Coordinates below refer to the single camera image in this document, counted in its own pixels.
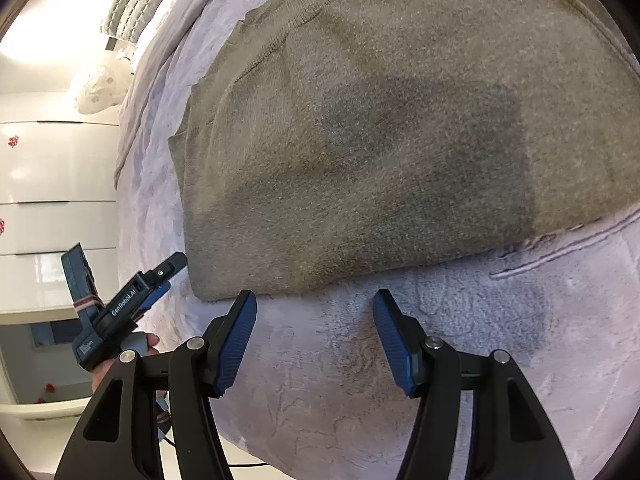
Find lavender folded duvet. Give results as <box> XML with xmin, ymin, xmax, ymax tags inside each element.
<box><xmin>114</xmin><ymin>0</ymin><xmax>236</xmax><ymax>176</ymax></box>

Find white floral bundle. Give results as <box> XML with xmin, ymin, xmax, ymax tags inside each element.
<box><xmin>76</xmin><ymin>65</ymin><xmax>133</xmax><ymax>115</ymax></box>

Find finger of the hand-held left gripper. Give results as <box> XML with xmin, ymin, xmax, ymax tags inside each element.
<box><xmin>145</xmin><ymin>252</ymin><xmax>188</xmax><ymax>283</ymax></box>
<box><xmin>135</xmin><ymin>282</ymin><xmax>171</xmax><ymax>318</ymax></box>

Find grey quilted pillow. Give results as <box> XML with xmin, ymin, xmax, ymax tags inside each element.
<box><xmin>101</xmin><ymin>0</ymin><xmax>188</xmax><ymax>43</ymax></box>

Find grey-brown knit sweater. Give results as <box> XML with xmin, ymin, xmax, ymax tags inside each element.
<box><xmin>167</xmin><ymin>0</ymin><xmax>638</xmax><ymax>303</ymax></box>

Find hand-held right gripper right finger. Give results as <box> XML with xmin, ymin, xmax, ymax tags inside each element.
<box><xmin>372</xmin><ymin>289</ymin><xmax>576</xmax><ymax>480</ymax></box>

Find white wardrobe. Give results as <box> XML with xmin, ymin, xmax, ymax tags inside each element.
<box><xmin>0</xmin><ymin>0</ymin><xmax>121</xmax><ymax>411</ymax></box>

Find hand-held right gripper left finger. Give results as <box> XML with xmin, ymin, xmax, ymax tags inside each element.
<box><xmin>54</xmin><ymin>290</ymin><xmax>258</xmax><ymax>480</ymax></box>

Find black cable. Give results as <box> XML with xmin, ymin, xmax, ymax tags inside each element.
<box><xmin>155</xmin><ymin>425</ymin><xmax>271</xmax><ymax>470</ymax></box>

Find person's left hand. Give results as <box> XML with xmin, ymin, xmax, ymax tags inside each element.
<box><xmin>91</xmin><ymin>332</ymin><xmax>161</xmax><ymax>391</ymax></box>

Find bed with lavender cover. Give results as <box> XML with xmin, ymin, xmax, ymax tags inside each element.
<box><xmin>115</xmin><ymin>0</ymin><xmax>640</xmax><ymax>480</ymax></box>

